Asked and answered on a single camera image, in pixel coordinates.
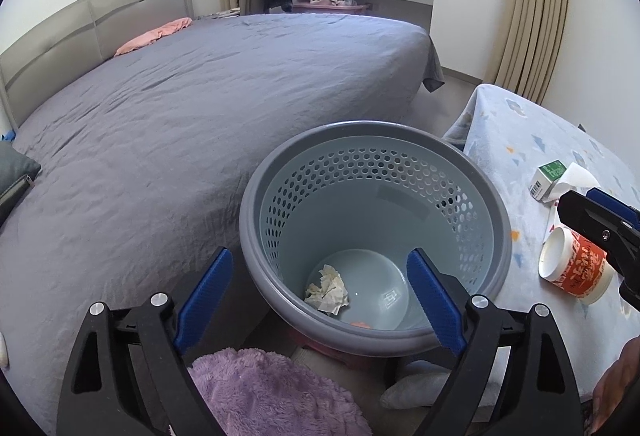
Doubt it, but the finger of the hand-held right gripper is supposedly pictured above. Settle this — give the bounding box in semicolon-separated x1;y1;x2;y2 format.
586;187;640;233
557;190;640;309

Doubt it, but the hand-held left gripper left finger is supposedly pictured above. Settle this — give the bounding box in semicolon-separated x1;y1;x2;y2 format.
56;246;235;436

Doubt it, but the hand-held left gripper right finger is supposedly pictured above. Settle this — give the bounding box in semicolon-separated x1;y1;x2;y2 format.
406;247;585;436

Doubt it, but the white tissue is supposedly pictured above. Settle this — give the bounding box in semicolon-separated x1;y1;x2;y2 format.
547;163;598;206

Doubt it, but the white cup with orange print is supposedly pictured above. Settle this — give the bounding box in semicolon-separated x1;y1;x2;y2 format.
538;225;614;306

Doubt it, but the grey perforated plastic basket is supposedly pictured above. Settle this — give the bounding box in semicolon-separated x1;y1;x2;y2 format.
239;118;513;357

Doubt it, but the person's right forearm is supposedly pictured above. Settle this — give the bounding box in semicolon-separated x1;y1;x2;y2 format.
592;336;640;434

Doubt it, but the green and white carton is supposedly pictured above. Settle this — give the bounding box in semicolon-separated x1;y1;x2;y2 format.
529;159;568;203

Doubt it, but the light blue printed blanket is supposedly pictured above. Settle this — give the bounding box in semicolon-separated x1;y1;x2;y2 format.
442;84;640;436

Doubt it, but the white slipper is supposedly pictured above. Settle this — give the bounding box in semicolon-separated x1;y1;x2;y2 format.
380;361;493;409

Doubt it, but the crumpled paper ball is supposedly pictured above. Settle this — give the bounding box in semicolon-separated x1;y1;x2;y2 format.
304;264;350;316

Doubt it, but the purple fluffy cloth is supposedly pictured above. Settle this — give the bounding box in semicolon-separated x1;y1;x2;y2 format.
187;348;373;436

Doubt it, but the bed with grey sheet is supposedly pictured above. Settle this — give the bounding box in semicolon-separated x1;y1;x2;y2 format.
0;12;446;436

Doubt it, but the dark grey pillow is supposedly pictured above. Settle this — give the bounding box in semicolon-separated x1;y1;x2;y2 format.
0;141;42;227

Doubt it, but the pink cloth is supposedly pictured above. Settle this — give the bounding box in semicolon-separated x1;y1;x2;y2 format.
114;17;193;58

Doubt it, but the pink plastic basin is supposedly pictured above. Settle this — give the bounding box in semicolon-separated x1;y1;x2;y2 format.
291;0;373;15

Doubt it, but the grey padded headboard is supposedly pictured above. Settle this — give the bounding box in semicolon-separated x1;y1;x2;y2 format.
0;0;196;139

